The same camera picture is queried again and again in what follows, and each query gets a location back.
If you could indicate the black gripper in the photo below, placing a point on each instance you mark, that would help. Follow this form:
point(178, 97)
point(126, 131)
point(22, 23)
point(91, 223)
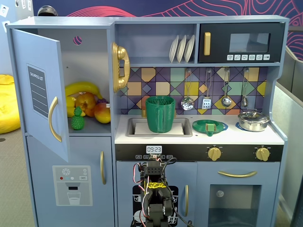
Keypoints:
point(155, 163)

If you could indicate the green toy pineapple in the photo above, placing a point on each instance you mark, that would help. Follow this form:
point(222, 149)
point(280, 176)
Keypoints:
point(77, 121)

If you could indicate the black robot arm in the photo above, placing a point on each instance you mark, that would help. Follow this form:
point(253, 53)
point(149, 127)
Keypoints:
point(156, 208)

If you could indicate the blue cabinet door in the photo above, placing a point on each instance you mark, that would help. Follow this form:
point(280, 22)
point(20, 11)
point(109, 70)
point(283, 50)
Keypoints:
point(35, 54)

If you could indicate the digital clock display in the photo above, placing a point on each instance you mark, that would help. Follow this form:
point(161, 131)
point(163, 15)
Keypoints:
point(154, 149)

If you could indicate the blue dishwasher door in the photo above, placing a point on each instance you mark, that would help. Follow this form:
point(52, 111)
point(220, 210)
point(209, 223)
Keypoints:
point(125, 175)

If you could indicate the grey toy sink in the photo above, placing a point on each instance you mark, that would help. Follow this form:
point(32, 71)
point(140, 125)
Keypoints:
point(130, 127)

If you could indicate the green plastic pitcher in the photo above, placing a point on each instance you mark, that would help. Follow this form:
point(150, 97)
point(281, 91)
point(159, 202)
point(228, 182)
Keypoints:
point(161, 116)

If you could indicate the gold toy faucet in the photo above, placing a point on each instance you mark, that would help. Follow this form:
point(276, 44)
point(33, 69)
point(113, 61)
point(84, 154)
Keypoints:
point(144, 113)

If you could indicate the gold stove knob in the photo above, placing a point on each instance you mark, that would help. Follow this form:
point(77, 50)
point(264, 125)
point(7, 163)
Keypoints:
point(262, 154)
point(214, 154)

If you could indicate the green pitcher lid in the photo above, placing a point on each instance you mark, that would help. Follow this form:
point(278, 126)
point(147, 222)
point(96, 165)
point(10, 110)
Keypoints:
point(201, 125)

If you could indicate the metal skimmer spoon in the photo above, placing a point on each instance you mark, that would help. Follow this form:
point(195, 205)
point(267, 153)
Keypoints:
point(187, 103)

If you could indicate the yellow red toy mango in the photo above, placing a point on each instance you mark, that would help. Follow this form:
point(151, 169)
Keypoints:
point(103, 113)

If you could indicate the blue fridge door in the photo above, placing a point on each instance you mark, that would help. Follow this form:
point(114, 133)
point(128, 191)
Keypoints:
point(78, 151)

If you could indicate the metal slotted spatula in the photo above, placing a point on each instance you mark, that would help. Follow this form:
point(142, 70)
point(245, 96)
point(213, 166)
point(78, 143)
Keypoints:
point(206, 103)

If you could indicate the purple toy grapes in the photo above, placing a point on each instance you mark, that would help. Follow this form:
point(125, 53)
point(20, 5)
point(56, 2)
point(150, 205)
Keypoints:
point(102, 101)

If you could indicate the orange red toy pomegranate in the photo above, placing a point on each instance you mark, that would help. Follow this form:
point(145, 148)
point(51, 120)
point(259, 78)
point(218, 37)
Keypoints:
point(86, 102)

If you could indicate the metal ladle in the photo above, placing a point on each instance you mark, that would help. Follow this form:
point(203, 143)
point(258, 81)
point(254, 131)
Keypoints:
point(226, 101)

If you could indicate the steel cooking pot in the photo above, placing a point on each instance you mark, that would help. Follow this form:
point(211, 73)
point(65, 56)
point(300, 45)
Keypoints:
point(253, 125)

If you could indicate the steel pot lid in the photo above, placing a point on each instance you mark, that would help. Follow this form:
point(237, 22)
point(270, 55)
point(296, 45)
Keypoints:
point(252, 116)

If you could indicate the long yellow toy banana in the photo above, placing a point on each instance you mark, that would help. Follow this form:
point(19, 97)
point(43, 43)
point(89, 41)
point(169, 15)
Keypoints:
point(81, 86)

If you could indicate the small metal spoon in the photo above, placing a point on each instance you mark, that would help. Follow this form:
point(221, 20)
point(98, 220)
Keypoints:
point(244, 102)

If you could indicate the blue oven door with window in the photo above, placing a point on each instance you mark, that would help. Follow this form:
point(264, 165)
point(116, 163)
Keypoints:
point(270, 189)

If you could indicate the white toy plate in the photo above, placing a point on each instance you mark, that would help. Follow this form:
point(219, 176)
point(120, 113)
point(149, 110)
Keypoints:
point(181, 48)
point(189, 48)
point(173, 49)

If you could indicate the gold toy telephone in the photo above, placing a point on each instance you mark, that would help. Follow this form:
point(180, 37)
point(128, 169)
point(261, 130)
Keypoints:
point(119, 52)

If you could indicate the grey shopping list board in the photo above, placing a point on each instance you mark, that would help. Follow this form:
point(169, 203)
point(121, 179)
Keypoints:
point(38, 92)

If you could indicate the black microwave door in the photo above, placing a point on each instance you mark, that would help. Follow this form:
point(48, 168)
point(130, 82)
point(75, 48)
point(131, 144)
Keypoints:
point(217, 40)

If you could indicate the grey partition panel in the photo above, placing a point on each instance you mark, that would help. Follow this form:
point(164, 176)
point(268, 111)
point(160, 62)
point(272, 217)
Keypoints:
point(288, 106)

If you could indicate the yellow beanbag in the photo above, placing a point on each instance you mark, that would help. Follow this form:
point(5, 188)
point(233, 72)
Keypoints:
point(8, 106)

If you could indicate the blue toy play kitchen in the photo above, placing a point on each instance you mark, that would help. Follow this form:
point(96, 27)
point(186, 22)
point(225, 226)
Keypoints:
point(82, 22)

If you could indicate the black helmet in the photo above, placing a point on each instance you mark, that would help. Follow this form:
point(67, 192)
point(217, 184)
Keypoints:
point(47, 11)

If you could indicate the white wall socket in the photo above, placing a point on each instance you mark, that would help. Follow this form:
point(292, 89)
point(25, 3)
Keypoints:
point(3, 10)

